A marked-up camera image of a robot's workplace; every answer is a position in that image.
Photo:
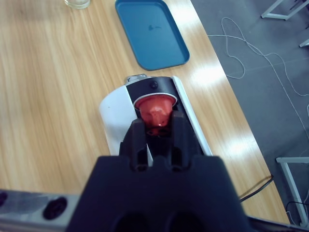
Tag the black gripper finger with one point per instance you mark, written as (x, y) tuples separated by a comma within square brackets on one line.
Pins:
[(179, 140), (136, 145)]

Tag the red coffee capsule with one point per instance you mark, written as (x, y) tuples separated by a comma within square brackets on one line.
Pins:
[(157, 108)]

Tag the clear glass cup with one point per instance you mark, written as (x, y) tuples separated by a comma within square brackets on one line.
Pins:
[(77, 3)]

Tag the white capsule coffee machine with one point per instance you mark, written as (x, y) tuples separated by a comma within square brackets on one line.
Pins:
[(113, 116)]

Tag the teal plastic tray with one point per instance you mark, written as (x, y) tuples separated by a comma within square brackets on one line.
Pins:
[(152, 33)]

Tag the white metal table frame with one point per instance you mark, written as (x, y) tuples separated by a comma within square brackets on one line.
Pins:
[(289, 174), (277, 10)]

